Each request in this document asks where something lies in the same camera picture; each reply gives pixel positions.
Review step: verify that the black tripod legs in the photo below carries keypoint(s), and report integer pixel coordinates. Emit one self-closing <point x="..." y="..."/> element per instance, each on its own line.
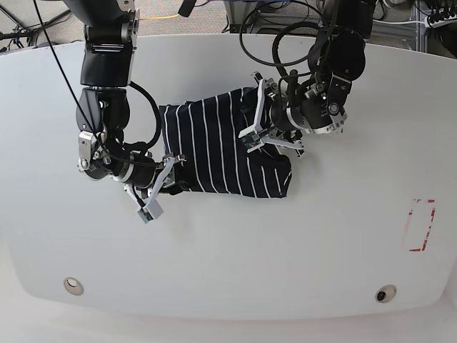
<point x="20" y="25"/>

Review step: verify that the aluminium frame stand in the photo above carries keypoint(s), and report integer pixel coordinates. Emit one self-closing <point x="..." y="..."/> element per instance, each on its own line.
<point x="236" y="12"/>

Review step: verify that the red tape rectangle marking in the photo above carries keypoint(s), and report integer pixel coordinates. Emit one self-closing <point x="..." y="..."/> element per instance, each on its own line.
<point x="418" y="224"/>

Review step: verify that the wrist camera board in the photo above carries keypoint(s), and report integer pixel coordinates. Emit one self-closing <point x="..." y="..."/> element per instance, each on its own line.
<point x="150" y="212"/>
<point x="252" y="141"/>

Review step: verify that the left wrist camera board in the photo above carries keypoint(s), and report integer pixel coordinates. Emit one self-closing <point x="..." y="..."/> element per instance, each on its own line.
<point x="252" y="141"/>

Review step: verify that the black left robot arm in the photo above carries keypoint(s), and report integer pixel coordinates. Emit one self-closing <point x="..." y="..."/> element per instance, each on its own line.
<point x="339" y="50"/>

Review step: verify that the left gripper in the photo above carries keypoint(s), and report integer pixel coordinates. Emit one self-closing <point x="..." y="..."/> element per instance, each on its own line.
<point x="314" y="108"/>

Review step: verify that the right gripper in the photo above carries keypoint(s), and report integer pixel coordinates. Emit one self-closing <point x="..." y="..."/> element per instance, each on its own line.
<point x="131" y="165"/>

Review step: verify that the black white striped T-shirt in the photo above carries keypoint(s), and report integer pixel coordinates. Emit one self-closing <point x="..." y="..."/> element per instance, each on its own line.
<point x="217" y="161"/>

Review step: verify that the right table cable grommet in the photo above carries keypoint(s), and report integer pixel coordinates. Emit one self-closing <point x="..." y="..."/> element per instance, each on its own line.
<point x="386" y="293"/>

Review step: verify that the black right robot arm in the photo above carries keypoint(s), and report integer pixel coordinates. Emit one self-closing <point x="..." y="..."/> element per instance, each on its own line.
<point x="103" y="111"/>

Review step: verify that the white power strip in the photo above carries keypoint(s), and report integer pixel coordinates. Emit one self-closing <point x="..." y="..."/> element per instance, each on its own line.
<point x="441" y="17"/>

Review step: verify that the left table cable grommet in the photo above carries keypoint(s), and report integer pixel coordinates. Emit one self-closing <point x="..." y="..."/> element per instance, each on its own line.
<point x="73" y="286"/>

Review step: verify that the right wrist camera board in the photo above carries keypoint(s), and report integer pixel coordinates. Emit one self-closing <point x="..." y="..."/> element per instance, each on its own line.
<point x="150" y="212"/>

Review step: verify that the table cable grommet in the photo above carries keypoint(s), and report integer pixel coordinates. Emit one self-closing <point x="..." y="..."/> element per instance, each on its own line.
<point x="386" y="293"/>
<point x="73" y="286"/>

